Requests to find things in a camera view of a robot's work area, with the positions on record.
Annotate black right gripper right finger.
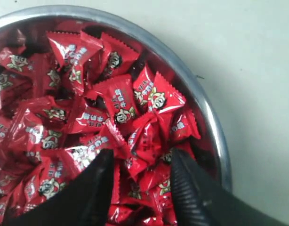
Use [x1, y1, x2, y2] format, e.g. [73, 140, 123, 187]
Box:
[170, 148, 284, 226]

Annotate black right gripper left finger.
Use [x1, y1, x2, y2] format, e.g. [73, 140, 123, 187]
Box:
[8, 149, 114, 226]

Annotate round stainless steel plate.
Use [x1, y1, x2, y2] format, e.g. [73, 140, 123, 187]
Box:
[0, 5, 233, 192]

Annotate red candy between fingers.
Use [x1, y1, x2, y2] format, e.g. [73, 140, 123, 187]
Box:
[128, 112, 172, 165]

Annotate red candy with cartoon face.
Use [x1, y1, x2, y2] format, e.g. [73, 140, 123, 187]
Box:
[148, 72, 186, 116]

